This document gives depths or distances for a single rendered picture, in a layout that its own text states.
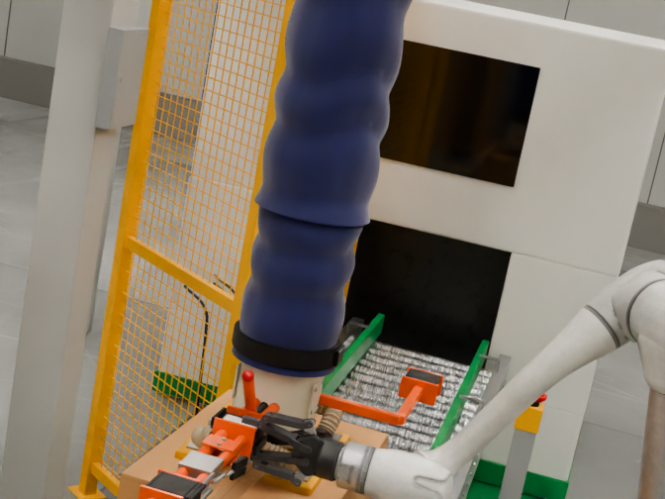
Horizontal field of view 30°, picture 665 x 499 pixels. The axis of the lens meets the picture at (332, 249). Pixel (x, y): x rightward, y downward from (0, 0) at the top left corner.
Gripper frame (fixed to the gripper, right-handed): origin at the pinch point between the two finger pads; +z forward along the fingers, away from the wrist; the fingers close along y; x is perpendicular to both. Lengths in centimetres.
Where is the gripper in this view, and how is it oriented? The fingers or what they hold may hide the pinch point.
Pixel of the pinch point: (238, 433)
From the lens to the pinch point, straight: 238.6
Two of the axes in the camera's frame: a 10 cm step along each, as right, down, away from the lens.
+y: -1.9, 9.5, 2.3
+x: 2.4, -1.9, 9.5
